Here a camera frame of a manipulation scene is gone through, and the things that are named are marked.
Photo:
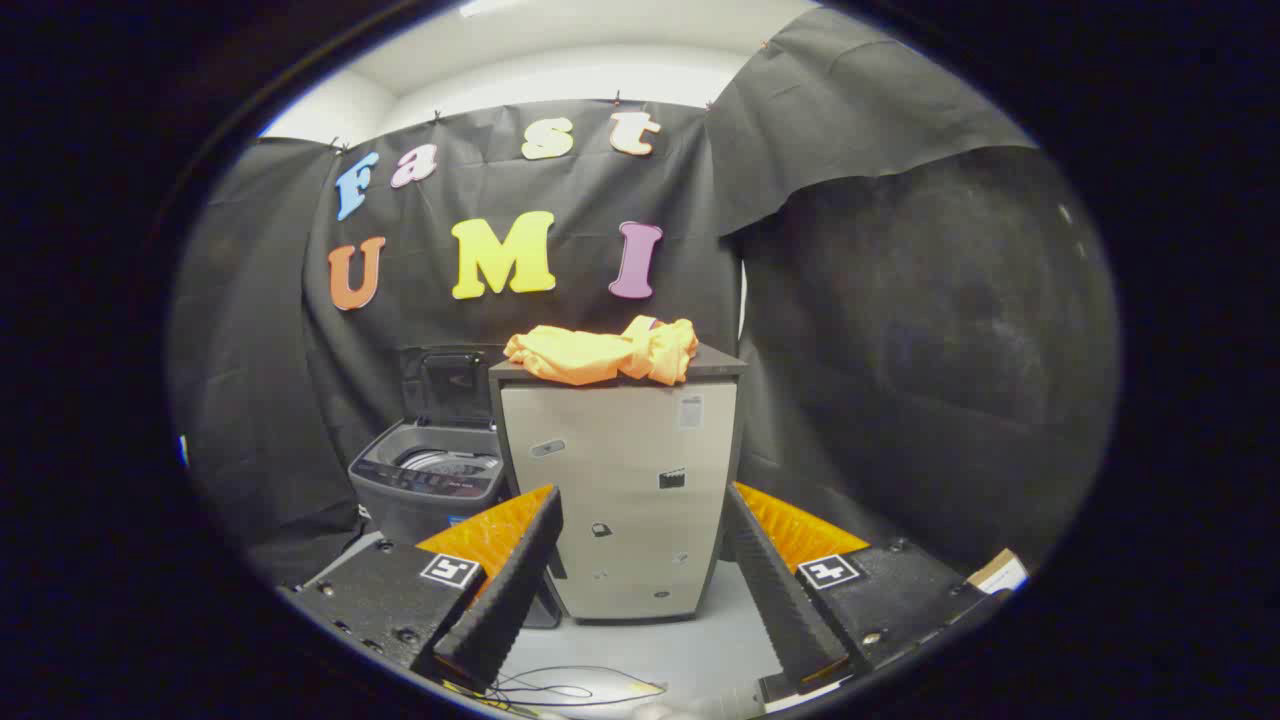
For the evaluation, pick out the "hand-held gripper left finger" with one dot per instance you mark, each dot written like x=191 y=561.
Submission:
x=515 y=580

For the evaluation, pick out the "grey washing machine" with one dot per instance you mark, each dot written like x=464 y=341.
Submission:
x=420 y=500

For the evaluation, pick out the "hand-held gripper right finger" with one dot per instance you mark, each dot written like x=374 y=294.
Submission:
x=775 y=590

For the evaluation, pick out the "small cardboard box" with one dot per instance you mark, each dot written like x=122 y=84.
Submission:
x=998 y=572

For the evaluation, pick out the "grey cabinet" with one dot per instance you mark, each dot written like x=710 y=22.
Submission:
x=625 y=500

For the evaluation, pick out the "blue and white object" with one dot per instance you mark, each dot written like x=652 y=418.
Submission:
x=184 y=452

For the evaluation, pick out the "orange polo shirt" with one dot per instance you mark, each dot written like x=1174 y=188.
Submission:
x=600 y=355

